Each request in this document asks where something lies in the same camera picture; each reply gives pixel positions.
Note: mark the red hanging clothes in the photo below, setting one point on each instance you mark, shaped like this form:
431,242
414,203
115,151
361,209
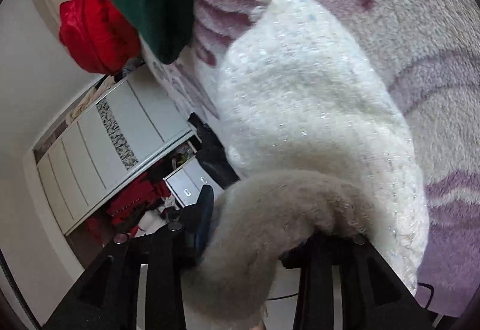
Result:
131,202

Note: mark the white sliding wardrobe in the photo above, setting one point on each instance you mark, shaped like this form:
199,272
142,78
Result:
97,157

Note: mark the black crumpled garment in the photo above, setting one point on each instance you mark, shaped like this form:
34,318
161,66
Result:
212,150

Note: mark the white drawer unit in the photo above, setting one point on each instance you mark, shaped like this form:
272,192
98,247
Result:
187,183

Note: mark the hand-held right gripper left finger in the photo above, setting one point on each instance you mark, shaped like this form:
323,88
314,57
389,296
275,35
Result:
204,210

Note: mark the white tweed jacket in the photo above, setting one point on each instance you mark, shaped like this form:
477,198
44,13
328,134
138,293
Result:
300,108

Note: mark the red quilt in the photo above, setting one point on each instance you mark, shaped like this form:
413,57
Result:
93,33

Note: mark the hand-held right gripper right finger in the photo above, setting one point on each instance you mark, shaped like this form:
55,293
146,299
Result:
360,258

